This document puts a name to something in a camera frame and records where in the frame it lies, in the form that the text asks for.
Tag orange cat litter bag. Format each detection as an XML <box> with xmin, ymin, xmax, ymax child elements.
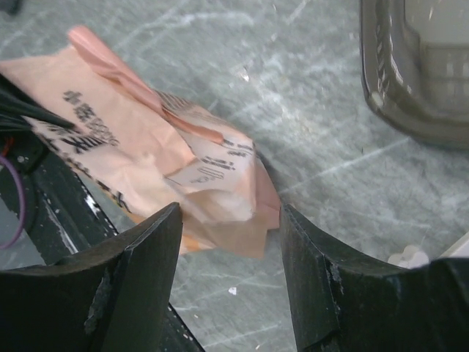
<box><xmin>1</xmin><ymin>26</ymin><xmax>280</xmax><ymax>258</ymax></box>

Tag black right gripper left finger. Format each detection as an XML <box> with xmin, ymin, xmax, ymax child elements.
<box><xmin>1</xmin><ymin>203</ymin><xmax>182</xmax><ymax>351</ymax></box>

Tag white bag sealing clip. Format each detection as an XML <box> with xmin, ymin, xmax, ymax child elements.
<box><xmin>387</xmin><ymin>230</ymin><xmax>469</xmax><ymax>269</ymax></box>

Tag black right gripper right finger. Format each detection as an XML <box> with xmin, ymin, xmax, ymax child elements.
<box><xmin>280</xmin><ymin>205</ymin><xmax>468</xmax><ymax>351</ymax></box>

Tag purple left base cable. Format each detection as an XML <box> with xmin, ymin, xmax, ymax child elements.
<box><xmin>0</xmin><ymin>156</ymin><xmax>26</xmax><ymax>250</ymax></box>

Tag grey plastic litter box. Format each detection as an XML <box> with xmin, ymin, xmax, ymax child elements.
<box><xmin>360</xmin><ymin>1</ymin><xmax>468</xmax><ymax>148</ymax></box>

